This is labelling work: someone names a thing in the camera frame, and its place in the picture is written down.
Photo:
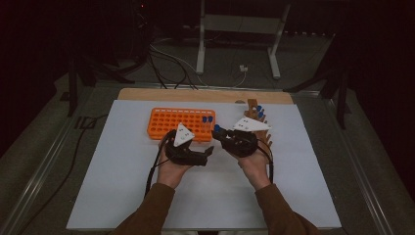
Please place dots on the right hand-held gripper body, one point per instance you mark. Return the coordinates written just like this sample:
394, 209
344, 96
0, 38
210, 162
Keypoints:
243, 143

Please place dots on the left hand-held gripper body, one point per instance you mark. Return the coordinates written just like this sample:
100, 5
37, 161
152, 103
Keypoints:
182, 153

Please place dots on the blue-capped glass test tube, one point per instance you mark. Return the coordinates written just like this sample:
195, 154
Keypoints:
261, 114
210, 119
218, 128
258, 107
204, 119

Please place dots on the wooden test tube rack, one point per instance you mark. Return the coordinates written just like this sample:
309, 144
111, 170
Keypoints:
250, 105

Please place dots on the orange plastic test tube rack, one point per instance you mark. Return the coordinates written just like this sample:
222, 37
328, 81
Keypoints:
163, 123

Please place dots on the person's left hand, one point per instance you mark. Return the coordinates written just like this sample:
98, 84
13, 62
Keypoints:
169, 173

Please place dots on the person's right hand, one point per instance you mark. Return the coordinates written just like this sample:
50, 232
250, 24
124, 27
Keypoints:
257, 169

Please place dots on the white table mat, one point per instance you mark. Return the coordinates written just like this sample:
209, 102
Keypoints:
114, 182

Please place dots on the black stand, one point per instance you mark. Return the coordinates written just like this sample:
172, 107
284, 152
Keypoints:
342, 104
72, 94

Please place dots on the dark power strip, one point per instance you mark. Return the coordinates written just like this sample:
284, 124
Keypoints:
310, 33

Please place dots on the dark device with red light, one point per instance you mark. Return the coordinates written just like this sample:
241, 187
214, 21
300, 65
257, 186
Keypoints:
141, 19

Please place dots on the metal stand frame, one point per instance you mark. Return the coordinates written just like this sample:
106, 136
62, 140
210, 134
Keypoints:
241, 24

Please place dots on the metal floor rail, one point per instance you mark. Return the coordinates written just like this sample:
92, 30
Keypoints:
359, 169
39, 184

